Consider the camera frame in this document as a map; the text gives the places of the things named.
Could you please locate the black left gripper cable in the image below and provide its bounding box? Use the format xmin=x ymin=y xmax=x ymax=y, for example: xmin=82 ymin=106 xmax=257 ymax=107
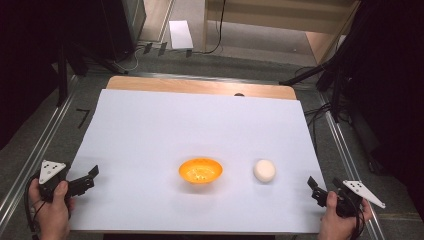
xmin=24 ymin=176 xmax=46 ymax=234

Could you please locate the person's right hand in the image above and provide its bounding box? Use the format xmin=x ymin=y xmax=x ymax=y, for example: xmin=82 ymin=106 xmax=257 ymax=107
xmin=316 ymin=191 xmax=374 ymax=240

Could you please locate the black cabinet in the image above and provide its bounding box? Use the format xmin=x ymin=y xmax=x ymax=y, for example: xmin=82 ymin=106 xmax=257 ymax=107
xmin=98 ymin=0 xmax=147 ymax=63

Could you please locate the orange plastic bowl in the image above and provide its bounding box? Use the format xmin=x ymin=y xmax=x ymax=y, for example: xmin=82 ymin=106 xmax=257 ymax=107
xmin=178 ymin=157 xmax=224 ymax=185

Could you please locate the light wooden furniture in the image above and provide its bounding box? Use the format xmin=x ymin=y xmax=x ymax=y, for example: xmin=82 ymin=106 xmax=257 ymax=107
xmin=201 ymin=0 xmax=362 ymax=65

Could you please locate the white floor cable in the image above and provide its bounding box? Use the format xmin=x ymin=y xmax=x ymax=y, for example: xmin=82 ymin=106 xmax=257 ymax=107
xmin=122 ymin=45 xmax=149 ymax=73

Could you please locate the metal floor rail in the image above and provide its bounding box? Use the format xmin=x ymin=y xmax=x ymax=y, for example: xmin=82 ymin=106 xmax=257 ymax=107
xmin=318 ymin=91 xmax=388 ymax=240
xmin=0 ymin=74 xmax=80 ymax=231

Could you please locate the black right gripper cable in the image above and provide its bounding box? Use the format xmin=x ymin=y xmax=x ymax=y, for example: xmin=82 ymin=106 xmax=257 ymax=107
xmin=344 ymin=191 xmax=367 ymax=240

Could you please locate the person's left hand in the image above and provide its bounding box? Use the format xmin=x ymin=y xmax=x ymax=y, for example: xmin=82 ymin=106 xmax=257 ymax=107
xmin=27 ymin=179 xmax=76 ymax=240

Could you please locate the bundle of black floor cables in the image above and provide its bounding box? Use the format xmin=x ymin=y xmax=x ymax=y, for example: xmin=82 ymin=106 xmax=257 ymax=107
xmin=301 ymin=66 xmax=351 ymax=148

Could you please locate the black stand leg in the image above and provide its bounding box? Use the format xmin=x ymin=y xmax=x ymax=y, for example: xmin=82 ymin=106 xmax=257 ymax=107
xmin=55 ymin=39 xmax=70 ymax=108
xmin=279 ymin=61 xmax=334 ymax=87

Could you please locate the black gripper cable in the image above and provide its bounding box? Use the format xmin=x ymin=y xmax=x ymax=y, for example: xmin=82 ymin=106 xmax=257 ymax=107
xmin=24 ymin=176 xmax=46 ymax=234
xmin=344 ymin=191 xmax=367 ymax=240

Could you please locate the white table sheet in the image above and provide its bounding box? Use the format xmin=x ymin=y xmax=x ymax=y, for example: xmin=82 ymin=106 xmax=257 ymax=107
xmin=67 ymin=88 xmax=328 ymax=234

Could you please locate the black hanging cable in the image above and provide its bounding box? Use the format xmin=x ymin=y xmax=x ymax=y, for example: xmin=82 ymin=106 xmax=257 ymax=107
xmin=201 ymin=0 xmax=228 ymax=55

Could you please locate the dark curtain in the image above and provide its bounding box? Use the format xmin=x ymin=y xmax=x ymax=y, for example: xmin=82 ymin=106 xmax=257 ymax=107
xmin=0 ymin=0 xmax=104 ymax=151
xmin=328 ymin=0 xmax=424 ymax=214

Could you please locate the white paper sheet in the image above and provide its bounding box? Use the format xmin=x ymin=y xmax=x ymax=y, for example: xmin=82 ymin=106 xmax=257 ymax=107
xmin=168 ymin=20 xmax=195 ymax=51

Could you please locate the white egg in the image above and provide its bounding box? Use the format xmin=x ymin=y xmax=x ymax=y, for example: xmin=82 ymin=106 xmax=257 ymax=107
xmin=252 ymin=159 xmax=277 ymax=184

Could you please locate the wooden board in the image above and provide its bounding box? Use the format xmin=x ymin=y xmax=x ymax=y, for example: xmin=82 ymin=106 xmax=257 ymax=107
xmin=105 ymin=75 xmax=298 ymax=101

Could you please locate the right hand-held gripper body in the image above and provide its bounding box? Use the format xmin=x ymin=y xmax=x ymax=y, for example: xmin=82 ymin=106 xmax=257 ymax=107
xmin=333 ymin=179 xmax=387 ymax=218

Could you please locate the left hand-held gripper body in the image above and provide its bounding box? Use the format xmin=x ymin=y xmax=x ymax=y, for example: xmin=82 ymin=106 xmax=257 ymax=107
xmin=38 ymin=159 xmax=72 ymax=203

